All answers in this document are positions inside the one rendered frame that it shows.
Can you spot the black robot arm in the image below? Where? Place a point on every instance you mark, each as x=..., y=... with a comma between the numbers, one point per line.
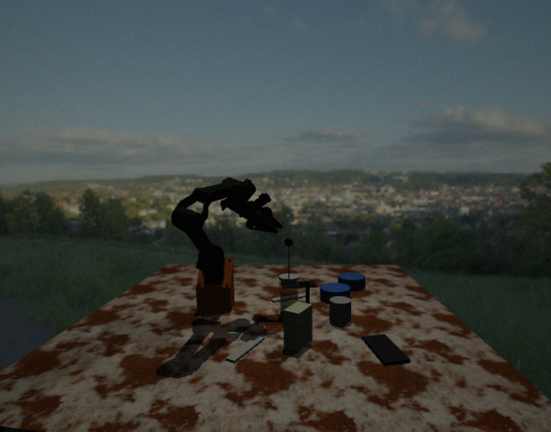
x=211, y=257

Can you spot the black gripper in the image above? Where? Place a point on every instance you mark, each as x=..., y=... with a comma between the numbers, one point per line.
x=263, y=220

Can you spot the blue cylinder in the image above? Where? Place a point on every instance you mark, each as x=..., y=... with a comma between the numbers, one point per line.
x=329, y=290
x=355, y=281

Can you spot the dark grey cylinder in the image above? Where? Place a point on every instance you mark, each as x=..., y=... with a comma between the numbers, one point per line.
x=340, y=309

